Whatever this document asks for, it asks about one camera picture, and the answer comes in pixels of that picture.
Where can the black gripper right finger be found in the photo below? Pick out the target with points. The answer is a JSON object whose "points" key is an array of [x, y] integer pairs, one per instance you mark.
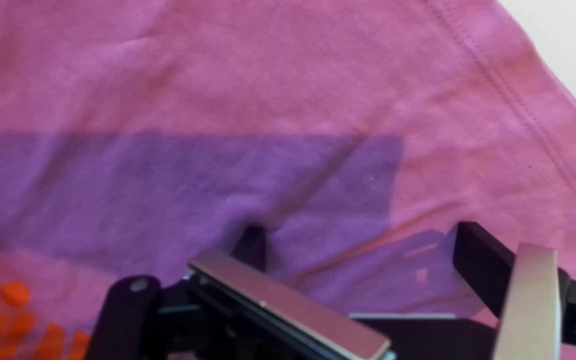
{"points": [[534, 301]]}

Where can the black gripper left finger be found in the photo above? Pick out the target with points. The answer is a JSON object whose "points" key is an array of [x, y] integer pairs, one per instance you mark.
{"points": [[289, 307]]}

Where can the pink t-shirt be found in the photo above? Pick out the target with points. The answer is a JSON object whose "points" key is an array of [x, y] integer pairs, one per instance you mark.
{"points": [[235, 101]]}

